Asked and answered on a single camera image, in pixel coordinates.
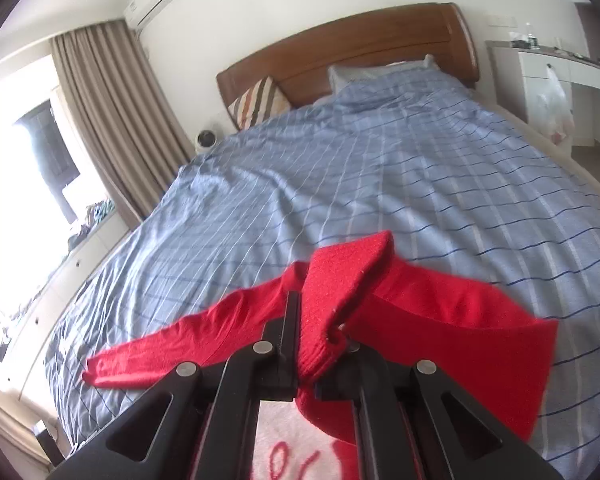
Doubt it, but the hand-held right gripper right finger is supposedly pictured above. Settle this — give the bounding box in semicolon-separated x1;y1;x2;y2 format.
314;327;567;480

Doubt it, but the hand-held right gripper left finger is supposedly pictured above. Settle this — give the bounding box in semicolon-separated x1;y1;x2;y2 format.
54;290;302;480

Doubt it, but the red sweater with white print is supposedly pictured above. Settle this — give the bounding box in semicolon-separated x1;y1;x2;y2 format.
82;230;559;480

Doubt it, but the bed with blue checked cover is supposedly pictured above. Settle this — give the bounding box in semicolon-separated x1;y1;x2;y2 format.
42;60;600;480

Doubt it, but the round white fan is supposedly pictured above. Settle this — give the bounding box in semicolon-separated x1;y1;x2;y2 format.
195;128;220;154

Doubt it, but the clutter on cabinet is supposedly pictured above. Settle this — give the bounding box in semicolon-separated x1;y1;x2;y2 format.
66;197;117;252

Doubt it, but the striped pillow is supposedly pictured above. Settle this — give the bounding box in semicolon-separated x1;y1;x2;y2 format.
227;76;292;131

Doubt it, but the white window-side cabinet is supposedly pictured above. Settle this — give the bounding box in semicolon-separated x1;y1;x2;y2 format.
0;210;132;402

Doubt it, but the grey-blue pillow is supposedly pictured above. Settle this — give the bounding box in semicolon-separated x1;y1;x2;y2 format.
327;54;436;97

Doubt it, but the beige curtain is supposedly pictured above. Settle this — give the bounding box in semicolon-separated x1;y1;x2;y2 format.
50;22;197;234

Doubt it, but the wooden bed headboard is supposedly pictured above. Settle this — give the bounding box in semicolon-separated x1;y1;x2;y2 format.
216;2;481;134

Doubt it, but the window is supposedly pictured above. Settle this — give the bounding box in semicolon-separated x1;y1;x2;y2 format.
0;85;112;321

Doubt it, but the white plastic bag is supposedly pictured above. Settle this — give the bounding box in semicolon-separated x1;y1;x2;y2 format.
537;62;576;146

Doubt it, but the white desk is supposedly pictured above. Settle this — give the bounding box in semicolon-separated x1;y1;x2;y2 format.
485;40;600;149

